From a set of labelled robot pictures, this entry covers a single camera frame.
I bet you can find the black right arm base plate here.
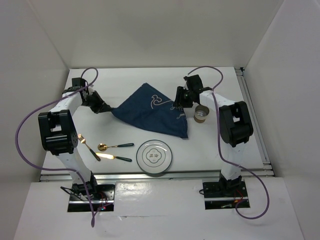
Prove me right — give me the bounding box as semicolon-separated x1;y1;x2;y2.
199;181;250;210

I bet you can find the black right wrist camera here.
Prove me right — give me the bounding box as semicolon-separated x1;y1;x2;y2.
183;74;204;91

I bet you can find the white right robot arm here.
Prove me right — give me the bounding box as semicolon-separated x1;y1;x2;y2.
173;86;254;196

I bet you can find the dark blue embroidered cloth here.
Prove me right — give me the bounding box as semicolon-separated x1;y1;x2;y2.
112;83;188;139

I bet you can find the aluminium frame rail right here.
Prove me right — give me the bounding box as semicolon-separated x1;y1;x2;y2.
234;67;276;177

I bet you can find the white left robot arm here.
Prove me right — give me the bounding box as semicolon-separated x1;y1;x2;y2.
38;86;113;200

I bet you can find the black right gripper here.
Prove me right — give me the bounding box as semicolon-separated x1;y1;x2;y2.
172;86;193;108

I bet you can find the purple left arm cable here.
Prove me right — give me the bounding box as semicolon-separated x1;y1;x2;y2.
15;66;101;228

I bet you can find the aluminium frame rail front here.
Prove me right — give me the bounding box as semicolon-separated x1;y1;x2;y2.
39;165;275;182

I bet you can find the white round dinner plate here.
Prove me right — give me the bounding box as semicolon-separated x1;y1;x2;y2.
135;139;173;175

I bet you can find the gold knife black handle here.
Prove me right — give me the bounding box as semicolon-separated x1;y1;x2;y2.
96;152;133;162

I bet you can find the aluminium frame rail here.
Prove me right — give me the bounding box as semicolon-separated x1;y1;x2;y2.
234;67;276;177
39;165;275;182

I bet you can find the gold spoon black handle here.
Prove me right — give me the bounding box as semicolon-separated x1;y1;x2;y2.
97;143;135;152

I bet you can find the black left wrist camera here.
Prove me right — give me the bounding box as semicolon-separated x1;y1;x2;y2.
71;77;88;88

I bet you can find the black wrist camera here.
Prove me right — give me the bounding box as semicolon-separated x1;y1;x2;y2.
71;77;88;88
183;74;204;91

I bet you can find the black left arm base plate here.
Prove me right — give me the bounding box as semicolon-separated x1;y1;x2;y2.
63;183;116;213

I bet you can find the gold fork black handle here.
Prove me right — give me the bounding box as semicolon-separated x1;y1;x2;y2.
77;133;101;162

